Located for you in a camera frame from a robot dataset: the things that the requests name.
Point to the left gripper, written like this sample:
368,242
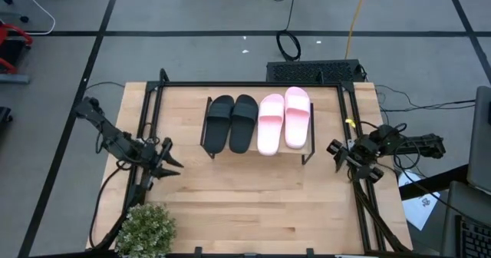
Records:
153,156

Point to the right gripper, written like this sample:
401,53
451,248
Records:
362,150

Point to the black slide sandal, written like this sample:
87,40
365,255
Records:
218,125
243,123

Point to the pink slide sandal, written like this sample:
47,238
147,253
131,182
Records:
297,118
270,125

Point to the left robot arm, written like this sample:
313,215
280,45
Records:
111,137

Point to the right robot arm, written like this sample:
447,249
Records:
422,144

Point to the yellow tag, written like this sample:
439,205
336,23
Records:
350,123

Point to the potted green plant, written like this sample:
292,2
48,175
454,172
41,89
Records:
145,231

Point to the white paper sheet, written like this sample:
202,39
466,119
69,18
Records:
420,208

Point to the black floor beam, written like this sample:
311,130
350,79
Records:
433,182

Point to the black computer tower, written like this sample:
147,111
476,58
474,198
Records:
314,71

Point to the grey desk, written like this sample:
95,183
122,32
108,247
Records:
460,200

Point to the grey flat panel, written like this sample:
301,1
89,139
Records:
479,143

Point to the black keyboard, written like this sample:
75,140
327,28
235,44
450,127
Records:
475,242

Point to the grey desk foot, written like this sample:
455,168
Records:
13,78

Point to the red and black cart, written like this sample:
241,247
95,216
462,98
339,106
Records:
9,50

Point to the black metal rig frame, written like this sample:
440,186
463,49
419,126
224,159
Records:
230,84

